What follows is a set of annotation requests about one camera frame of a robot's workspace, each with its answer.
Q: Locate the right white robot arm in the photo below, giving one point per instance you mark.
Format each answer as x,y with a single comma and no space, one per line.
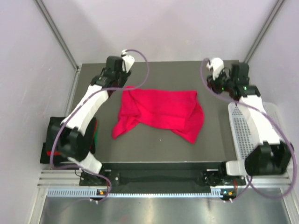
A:
270,154

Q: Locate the white perforated plastic basket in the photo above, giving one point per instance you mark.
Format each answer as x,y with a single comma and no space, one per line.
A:
240,131

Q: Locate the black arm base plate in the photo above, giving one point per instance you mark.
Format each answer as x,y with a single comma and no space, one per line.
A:
167,177

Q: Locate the folded black shirt stack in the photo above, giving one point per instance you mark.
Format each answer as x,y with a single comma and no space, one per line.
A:
93,137

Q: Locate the right aluminium frame post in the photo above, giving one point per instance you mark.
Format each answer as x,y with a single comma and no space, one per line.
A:
278,5

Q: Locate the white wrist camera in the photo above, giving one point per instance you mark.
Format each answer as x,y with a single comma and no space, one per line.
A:
216,65
128,61

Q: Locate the slotted grey cable duct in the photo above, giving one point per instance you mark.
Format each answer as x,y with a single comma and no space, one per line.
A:
97,193

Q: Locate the left aluminium frame post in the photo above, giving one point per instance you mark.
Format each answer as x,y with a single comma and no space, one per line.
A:
48,18

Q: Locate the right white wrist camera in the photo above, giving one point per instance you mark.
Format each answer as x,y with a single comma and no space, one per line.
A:
216,65

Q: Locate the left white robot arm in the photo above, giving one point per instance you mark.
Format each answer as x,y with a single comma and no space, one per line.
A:
81,116

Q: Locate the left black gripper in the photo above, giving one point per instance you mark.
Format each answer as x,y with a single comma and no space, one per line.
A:
125,76

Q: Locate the aluminium frame post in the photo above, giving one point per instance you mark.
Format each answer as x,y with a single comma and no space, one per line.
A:
278,5
48,18

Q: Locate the red t shirt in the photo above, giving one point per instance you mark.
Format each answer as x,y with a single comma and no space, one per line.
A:
177,111

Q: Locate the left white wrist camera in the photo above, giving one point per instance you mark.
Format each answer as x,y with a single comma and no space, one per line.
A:
128,61

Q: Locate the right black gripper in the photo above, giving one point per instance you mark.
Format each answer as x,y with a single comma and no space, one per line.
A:
211,83

